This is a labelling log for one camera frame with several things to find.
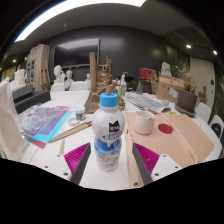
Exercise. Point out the spread newspaper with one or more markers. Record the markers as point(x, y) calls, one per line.
point(145, 101)

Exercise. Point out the black flat case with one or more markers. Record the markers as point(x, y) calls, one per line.
point(31, 98)

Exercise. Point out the large white ceiling light panel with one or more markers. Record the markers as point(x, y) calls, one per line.
point(73, 13)

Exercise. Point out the yellow tag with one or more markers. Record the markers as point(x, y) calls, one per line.
point(172, 112)

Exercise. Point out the white blue-capped drink bottle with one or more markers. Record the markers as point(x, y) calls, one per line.
point(108, 126)

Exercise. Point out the small paint jar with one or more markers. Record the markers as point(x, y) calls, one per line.
point(80, 114)

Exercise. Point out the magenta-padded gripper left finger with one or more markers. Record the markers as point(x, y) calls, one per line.
point(75, 159)

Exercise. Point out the colourful painting sheet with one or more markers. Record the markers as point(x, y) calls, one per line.
point(46, 121)

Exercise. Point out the wooden paintbrush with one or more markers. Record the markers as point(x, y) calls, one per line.
point(70, 131)

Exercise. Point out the red box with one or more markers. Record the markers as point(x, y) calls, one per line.
point(146, 74)

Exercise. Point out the black wall screen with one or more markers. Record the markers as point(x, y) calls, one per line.
point(75, 53)

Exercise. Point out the flat round red coaster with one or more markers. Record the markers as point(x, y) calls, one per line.
point(165, 128)

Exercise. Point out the black backpack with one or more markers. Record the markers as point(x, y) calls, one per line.
point(216, 129)

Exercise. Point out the small white bowl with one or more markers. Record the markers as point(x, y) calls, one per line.
point(165, 103)

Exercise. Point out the grey round plant saucer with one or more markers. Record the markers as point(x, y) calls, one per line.
point(181, 111)

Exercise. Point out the white plaster bust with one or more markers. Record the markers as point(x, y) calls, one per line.
point(69, 79)
point(58, 74)

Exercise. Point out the white cabinet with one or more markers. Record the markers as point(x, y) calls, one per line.
point(35, 65)

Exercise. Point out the clear spray bottle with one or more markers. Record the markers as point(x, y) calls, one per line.
point(123, 87)

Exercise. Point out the wooden easel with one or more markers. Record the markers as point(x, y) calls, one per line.
point(44, 76)

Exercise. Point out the wooden figure statue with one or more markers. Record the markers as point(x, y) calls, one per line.
point(202, 95)

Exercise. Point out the thin wooden stick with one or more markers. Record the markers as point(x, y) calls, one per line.
point(62, 146)

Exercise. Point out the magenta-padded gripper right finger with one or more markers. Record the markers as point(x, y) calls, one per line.
point(148, 159)

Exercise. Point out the clear glass flask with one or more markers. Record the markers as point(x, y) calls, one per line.
point(139, 88)

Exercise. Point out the round recessed ceiling light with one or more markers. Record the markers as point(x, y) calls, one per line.
point(215, 52)
point(188, 46)

